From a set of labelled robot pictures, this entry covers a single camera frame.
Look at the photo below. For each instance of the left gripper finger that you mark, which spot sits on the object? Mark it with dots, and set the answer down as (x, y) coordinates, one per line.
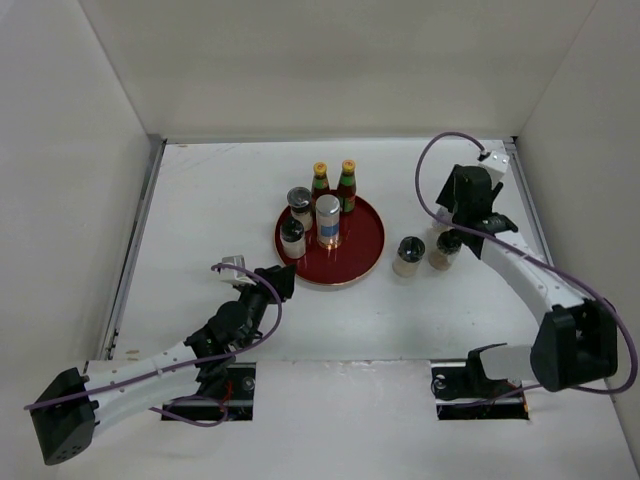
(286, 288)
(281, 278)

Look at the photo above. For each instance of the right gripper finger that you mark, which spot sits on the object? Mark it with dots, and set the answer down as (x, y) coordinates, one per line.
(446, 196)
(496, 191)

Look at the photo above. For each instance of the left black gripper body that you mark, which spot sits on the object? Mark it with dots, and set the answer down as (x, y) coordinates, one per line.
(256, 297)

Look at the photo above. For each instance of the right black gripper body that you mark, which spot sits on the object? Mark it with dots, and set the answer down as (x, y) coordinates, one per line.
(457, 215)

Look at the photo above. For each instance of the white salt grinder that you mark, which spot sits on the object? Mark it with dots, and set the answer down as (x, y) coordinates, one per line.
(299, 202)
(293, 238)

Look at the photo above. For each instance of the silver lid white beads jar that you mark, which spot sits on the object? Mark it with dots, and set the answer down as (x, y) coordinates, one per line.
(327, 211)

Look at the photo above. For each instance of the ketchup bottle yellow cap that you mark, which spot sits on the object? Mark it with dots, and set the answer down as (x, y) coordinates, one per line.
(346, 190)
(320, 182)

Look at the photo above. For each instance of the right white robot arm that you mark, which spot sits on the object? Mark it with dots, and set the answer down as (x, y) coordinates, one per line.
(577, 338)

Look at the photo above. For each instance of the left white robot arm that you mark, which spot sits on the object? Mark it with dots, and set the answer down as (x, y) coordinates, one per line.
(76, 407)

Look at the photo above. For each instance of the brown spice grinder black cap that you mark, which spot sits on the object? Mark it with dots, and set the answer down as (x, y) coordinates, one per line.
(447, 246)

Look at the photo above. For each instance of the beige spice grinder black cap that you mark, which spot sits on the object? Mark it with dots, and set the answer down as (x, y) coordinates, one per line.
(409, 255)

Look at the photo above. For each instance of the red round tray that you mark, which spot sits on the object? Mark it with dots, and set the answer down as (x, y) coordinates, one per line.
(361, 244)

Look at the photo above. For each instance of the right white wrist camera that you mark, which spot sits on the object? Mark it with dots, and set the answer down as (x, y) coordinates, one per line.
(495, 163)

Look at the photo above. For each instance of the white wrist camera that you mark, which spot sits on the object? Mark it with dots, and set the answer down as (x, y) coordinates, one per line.
(233, 272)
(495, 163)

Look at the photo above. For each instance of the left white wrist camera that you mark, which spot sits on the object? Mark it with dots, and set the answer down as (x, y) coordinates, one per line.
(233, 272)

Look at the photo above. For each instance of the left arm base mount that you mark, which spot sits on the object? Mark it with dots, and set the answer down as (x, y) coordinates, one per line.
(232, 400)

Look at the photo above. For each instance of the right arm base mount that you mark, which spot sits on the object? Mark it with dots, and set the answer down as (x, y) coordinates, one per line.
(463, 392)

